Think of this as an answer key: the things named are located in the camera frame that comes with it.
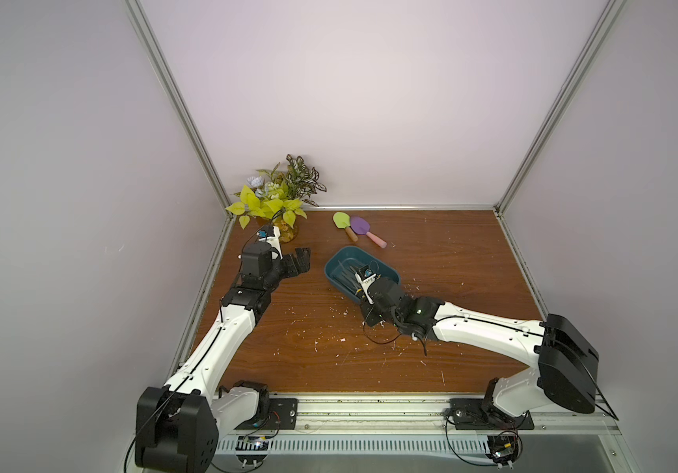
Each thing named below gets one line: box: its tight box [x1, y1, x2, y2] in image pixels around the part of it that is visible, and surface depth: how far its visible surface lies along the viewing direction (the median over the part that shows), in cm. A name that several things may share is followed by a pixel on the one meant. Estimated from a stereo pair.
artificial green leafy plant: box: [225, 154, 328, 230], surface depth 96 cm
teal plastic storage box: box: [324, 245, 402, 303], surface depth 102 cm
